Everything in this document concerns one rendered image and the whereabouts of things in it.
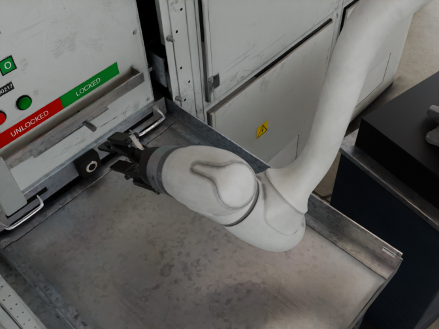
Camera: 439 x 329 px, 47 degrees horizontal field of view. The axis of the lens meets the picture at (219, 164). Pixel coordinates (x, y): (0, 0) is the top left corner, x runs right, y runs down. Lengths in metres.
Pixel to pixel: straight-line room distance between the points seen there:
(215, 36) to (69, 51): 0.40
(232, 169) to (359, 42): 0.26
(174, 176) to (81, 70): 0.45
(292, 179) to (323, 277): 0.33
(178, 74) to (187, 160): 0.56
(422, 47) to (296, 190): 2.41
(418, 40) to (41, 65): 2.51
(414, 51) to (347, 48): 2.38
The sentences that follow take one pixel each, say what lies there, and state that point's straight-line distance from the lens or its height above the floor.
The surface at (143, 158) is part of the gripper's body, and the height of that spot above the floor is 1.15.
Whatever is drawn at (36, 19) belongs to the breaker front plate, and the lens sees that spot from 1.05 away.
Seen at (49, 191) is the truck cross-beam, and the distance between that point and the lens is 1.28.
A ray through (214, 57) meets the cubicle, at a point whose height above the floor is 0.99.
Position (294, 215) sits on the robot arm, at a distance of 0.87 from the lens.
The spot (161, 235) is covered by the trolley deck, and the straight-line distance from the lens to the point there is 1.18.
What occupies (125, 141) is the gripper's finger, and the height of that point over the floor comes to 1.15.
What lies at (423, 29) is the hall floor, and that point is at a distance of 3.34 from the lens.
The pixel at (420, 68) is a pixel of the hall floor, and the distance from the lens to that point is 3.04.
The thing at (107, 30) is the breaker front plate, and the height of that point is 1.19.
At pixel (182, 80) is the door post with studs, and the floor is 0.97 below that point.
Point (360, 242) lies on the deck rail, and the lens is 1.16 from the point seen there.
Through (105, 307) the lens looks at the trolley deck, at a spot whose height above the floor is 0.85.
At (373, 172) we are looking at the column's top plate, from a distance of 1.44.
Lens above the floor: 1.83
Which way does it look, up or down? 50 degrees down
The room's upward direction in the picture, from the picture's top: 3 degrees counter-clockwise
